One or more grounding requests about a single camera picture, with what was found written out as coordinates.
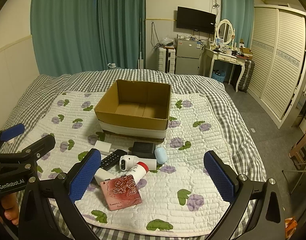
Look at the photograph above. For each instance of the brown wooden stool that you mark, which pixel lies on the brown wooden stool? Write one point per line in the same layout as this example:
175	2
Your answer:
298	151

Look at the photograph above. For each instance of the dark suitcase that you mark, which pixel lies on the dark suitcase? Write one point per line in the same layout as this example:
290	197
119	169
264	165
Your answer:
247	75

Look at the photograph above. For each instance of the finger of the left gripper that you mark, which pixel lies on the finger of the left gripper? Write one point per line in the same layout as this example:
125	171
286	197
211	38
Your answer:
10	133
38	149

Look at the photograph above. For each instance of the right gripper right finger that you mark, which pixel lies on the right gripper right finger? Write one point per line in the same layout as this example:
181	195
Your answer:
233	189

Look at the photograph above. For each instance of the brown cardboard box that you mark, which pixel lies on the brown cardboard box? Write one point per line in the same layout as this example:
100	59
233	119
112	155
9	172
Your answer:
137	109

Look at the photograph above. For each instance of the orange snack bag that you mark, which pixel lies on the orange snack bag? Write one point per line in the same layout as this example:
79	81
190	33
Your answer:
290	227

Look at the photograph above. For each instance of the white suitcase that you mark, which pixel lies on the white suitcase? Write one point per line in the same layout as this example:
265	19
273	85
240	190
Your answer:
166	60

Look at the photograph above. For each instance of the silver mini fridge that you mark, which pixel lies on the silver mini fridge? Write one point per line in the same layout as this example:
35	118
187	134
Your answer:
188	55

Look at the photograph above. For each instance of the white floral quilted mat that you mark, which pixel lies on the white floral quilted mat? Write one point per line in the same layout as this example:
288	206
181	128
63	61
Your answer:
179	199

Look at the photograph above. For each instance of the black remote control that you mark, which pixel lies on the black remote control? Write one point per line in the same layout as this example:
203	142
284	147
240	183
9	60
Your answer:
112	159

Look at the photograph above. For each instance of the white louvered wardrobe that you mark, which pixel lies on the white louvered wardrobe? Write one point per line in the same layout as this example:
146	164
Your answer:
279	52

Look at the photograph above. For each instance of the white small box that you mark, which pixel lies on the white small box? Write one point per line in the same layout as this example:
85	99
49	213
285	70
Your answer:
102	175

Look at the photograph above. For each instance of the blue laundry basket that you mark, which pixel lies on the blue laundry basket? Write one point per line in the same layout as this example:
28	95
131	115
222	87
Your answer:
219	75

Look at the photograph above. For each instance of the teal curtain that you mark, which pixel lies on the teal curtain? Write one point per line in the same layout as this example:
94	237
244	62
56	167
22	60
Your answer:
241	15
72	36

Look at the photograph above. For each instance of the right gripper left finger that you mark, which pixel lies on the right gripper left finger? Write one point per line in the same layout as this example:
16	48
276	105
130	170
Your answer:
70	187

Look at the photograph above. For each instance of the white dressing table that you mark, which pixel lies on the white dressing table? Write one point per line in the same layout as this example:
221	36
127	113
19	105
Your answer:
212	56

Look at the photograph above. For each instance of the black wall television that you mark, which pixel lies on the black wall television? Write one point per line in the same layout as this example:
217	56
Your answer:
195	20

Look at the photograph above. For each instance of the clear water jug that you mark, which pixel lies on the clear water jug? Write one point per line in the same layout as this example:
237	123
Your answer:
112	66

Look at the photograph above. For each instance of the white bottle red cap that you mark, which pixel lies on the white bottle red cap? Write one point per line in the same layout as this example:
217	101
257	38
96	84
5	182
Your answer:
138	171

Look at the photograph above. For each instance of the teal curtain right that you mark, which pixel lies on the teal curtain right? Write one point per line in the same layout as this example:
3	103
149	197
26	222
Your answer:
241	15

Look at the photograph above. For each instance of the white charger box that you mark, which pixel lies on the white charger box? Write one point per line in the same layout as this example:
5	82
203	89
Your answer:
103	147

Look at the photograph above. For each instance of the oval vanity mirror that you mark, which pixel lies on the oval vanity mirror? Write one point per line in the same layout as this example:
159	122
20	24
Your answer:
224	32

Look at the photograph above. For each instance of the teal curtain left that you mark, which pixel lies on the teal curtain left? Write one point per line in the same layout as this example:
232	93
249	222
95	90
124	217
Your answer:
72	36

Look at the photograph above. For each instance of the person's left hand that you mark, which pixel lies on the person's left hand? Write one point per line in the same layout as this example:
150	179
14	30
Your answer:
11	208

